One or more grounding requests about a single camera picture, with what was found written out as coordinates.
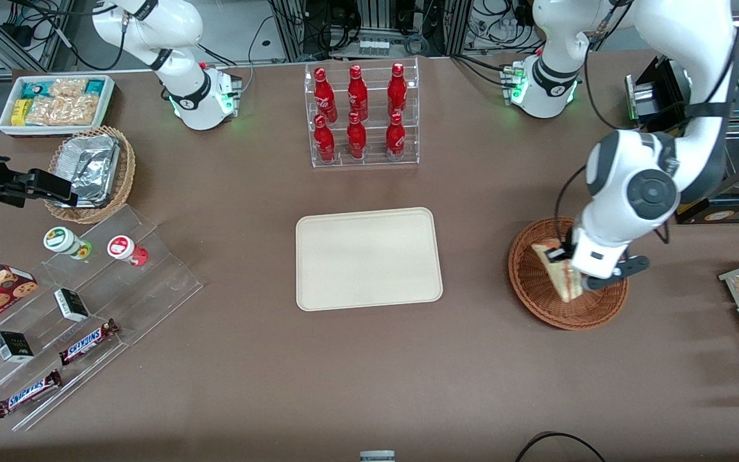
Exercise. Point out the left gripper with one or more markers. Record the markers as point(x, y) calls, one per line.
point(564, 249)

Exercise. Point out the triangular sandwich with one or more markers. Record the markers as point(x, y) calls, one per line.
point(562, 279)

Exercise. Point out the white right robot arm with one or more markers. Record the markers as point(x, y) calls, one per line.
point(177, 25)

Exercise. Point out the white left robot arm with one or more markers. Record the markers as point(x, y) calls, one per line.
point(684, 38)

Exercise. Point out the brown wicker basket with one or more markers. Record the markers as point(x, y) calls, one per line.
point(533, 295)

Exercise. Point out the light wicker basket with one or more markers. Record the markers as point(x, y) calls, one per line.
point(127, 167)

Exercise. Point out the beige plastic tray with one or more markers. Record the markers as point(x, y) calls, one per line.
point(369, 260)

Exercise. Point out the green lid cup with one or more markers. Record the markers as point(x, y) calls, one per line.
point(61, 239)

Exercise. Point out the silver foil container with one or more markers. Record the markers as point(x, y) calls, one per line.
point(90, 163)

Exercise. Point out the yellow snack packet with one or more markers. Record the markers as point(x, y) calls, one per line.
point(20, 112)

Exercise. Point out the large clear cracker bag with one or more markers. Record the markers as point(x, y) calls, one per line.
point(65, 110)

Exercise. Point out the teal snack packet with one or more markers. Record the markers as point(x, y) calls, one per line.
point(34, 88)
point(95, 87)

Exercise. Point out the red lid cup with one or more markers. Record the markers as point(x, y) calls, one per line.
point(122, 247)

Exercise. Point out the small clear cracker bag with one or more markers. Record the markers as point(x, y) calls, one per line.
point(68, 87)

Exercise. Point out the white snack bin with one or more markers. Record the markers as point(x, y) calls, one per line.
point(108, 102)

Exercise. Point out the small black box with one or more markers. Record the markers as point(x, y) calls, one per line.
point(72, 305)
point(13, 347)

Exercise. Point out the clear acrylic stepped shelf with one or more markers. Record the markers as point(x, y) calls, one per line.
point(164, 282)

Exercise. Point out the snickers chocolate bar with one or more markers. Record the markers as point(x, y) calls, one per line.
point(87, 342)
point(28, 393)

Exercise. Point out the black food warmer appliance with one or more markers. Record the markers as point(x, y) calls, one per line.
point(658, 90)

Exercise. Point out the red cola bottle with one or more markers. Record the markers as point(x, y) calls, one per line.
point(358, 93)
point(324, 141)
point(356, 138)
point(324, 93)
point(395, 138)
point(397, 90)

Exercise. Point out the clear acrylic bottle rack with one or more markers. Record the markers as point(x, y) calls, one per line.
point(373, 163)

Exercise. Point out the small grey device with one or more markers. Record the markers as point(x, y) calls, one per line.
point(377, 457)

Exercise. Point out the white power strip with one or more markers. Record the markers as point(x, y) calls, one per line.
point(374, 47)

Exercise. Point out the aluminium frame rack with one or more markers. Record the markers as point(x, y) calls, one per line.
point(453, 25)

